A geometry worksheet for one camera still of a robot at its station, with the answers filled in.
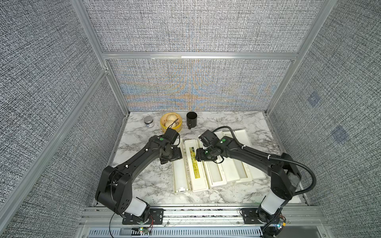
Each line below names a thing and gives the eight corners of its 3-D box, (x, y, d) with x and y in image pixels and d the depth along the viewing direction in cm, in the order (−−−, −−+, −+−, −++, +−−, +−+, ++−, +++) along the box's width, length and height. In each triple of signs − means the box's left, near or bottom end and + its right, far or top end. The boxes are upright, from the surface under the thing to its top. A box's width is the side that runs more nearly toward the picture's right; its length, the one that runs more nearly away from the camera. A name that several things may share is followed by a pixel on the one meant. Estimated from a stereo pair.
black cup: (186, 130, 110) (186, 123, 103) (187, 118, 117) (186, 111, 110) (197, 130, 110) (197, 123, 103) (196, 118, 117) (197, 111, 110)
